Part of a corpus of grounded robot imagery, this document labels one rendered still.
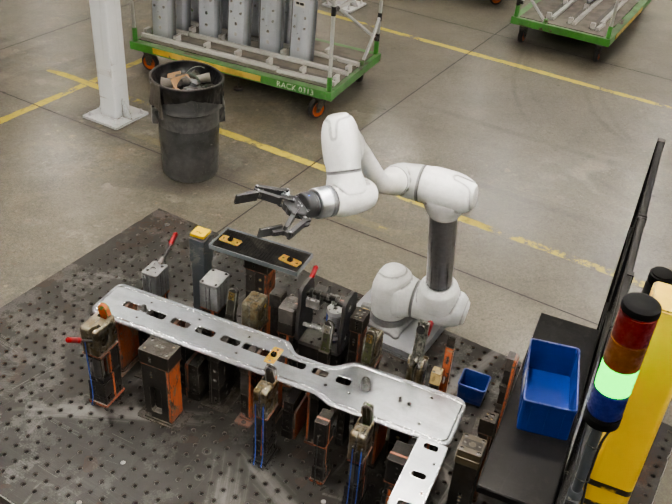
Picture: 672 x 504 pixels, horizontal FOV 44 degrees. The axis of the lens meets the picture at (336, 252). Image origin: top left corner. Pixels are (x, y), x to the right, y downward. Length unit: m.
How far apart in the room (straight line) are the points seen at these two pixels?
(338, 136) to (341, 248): 2.86
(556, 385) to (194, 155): 3.43
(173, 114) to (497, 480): 3.63
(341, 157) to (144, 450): 1.29
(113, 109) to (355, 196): 4.43
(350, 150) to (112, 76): 4.31
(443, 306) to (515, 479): 0.88
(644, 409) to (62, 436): 2.01
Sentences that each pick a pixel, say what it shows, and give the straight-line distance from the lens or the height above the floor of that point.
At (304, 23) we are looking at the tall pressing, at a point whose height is 0.61.
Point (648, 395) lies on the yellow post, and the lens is 1.80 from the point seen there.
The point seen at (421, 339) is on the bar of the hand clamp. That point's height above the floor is 1.15.
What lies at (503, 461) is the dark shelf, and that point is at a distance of 2.61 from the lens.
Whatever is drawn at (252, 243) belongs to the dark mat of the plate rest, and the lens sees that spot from 3.13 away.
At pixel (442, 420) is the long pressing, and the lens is 2.72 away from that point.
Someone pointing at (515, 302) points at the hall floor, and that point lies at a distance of 4.93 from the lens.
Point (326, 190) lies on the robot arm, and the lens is 2.31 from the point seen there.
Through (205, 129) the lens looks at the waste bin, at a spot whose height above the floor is 0.41.
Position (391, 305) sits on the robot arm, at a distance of 3.30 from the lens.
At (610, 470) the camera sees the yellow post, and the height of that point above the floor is 1.55.
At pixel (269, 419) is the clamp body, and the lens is 2.80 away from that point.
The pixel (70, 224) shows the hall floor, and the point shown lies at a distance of 5.44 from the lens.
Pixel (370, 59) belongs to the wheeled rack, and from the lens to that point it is 7.17.
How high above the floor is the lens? 2.94
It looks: 35 degrees down
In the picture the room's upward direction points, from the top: 4 degrees clockwise
